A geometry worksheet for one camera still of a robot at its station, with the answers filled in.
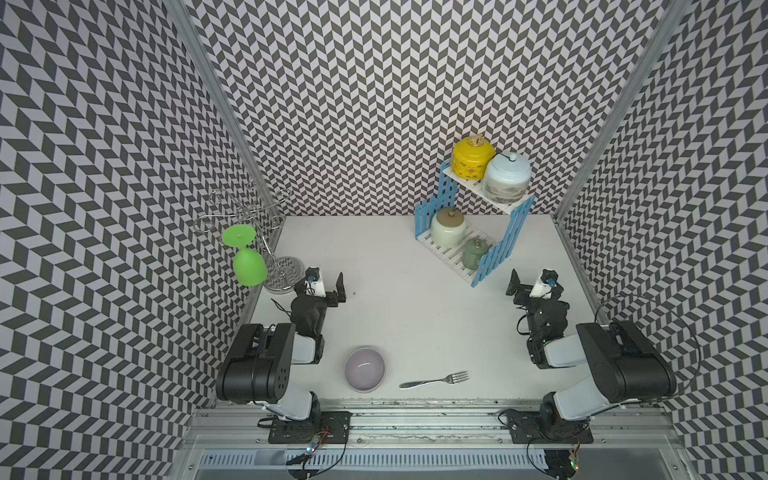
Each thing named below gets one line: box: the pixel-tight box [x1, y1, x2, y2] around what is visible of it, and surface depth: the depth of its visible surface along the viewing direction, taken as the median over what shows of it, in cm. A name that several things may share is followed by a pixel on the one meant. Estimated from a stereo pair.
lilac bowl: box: [344, 347, 386, 393], surface depth 80 cm
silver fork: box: [399, 371, 469, 389], surface depth 80 cm
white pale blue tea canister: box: [482, 152, 532, 204], surface depth 80 cm
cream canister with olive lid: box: [430, 208, 467, 248], surface depth 107 cm
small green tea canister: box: [462, 238, 489, 271], surface depth 100 cm
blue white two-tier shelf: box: [415, 161, 536, 288], surface depth 104 cm
